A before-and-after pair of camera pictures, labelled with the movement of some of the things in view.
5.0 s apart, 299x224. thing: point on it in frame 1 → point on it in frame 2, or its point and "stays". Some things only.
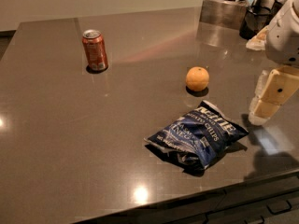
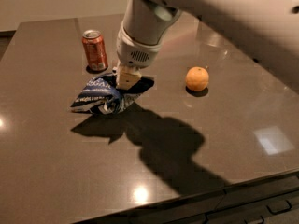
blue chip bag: (191, 141) → (102, 94)
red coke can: (93, 42) stays
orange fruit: (197, 78) stays
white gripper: (284, 42) → (135, 54)
